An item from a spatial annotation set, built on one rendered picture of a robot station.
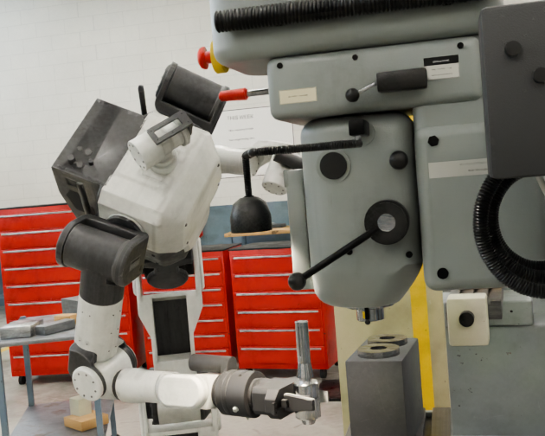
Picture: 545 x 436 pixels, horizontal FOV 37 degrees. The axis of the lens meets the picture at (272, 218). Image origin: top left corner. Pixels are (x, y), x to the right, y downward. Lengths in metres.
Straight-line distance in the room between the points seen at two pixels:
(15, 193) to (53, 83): 1.64
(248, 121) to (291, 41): 9.43
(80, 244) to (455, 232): 0.74
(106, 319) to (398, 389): 0.61
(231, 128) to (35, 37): 3.08
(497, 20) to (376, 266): 0.47
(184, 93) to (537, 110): 0.97
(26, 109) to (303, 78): 10.70
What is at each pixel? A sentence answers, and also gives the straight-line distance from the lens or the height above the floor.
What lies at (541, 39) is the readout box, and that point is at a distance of 1.04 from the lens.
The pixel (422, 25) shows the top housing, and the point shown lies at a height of 1.75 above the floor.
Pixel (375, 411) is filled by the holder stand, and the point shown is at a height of 1.04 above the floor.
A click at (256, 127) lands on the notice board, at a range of 10.70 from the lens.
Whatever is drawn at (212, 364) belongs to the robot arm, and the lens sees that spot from 1.61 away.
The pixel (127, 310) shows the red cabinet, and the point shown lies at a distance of 6.59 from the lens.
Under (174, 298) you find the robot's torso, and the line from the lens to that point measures 2.02.
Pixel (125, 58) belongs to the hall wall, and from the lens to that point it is 11.34.
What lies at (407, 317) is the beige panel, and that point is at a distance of 3.18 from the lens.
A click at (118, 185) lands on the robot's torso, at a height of 1.55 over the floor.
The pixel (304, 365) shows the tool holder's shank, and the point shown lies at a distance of 1.50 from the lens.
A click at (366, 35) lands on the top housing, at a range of 1.29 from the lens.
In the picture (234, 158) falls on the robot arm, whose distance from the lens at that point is 2.03.
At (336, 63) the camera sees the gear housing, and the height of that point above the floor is 1.71.
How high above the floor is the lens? 1.54
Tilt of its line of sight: 3 degrees down
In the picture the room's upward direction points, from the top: 5 degrees counter-clockwise
